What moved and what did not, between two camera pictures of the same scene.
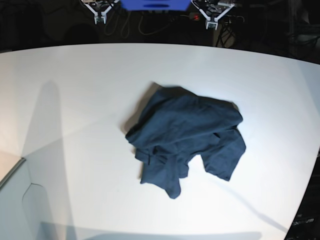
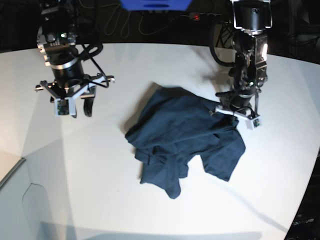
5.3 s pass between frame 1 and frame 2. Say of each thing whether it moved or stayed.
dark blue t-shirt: stayed
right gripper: moved
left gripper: moved
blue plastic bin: stayed
